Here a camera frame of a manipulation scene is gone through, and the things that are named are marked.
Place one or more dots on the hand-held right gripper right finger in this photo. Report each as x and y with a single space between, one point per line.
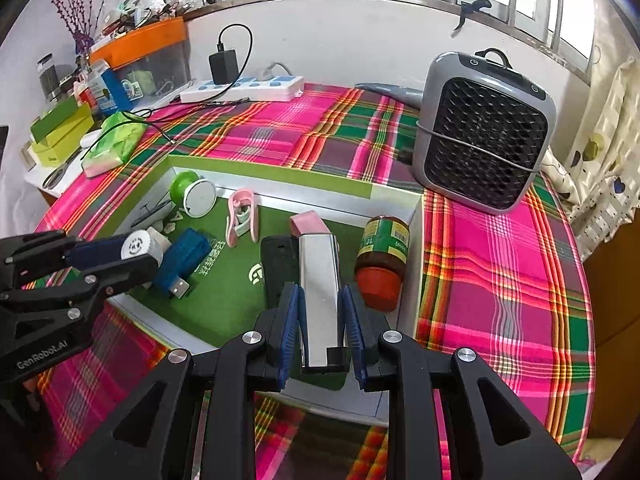
352 335

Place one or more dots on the black window hook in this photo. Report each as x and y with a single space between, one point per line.
472 10

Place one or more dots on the blue white carton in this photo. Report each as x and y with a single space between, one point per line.
112 87

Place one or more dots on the green white spool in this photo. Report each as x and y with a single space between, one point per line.
197 195

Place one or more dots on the purple flower branches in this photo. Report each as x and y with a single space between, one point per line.
75 5

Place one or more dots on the black silver rectangular device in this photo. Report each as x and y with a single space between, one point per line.
320 280

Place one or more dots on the orange lidded storage bin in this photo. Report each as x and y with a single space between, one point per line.
140 37

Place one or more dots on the glass jar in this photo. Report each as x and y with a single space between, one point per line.
48 77

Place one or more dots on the green tissue packet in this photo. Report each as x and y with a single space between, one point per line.
115 142

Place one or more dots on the patterned cream curtain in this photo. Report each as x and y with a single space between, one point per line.
610 150

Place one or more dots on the pink clip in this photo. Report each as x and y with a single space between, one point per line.
310 222

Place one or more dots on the brown bottle orange cap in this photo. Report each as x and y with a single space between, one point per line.
382 255

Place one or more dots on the white computer mouse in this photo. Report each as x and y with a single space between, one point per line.
91 138

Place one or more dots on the green white cardboard box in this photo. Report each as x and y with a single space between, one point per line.
225 270

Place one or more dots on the yellow-green cardboard box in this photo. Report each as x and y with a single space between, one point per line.
62 145

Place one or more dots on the white floral pillow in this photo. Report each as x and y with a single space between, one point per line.
557 175

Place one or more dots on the white blue power strip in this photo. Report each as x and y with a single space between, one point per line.
240 89

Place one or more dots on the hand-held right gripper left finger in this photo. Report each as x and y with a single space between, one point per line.
290 335

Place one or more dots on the grey space heater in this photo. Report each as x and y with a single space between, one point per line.
482 135

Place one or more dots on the pink eyelash curler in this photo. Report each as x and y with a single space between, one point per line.
240 215

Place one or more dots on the white plug charger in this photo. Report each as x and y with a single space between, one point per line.
159 247

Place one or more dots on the scissors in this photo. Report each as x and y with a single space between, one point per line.
57 176

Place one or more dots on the blue usb device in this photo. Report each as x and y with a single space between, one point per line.
182 260

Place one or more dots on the wooden cabinet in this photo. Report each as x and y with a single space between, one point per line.
620 335

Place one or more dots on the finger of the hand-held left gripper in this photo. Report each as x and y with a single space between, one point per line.
130 270
100 252

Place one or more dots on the black power adapter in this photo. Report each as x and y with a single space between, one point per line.
223 66

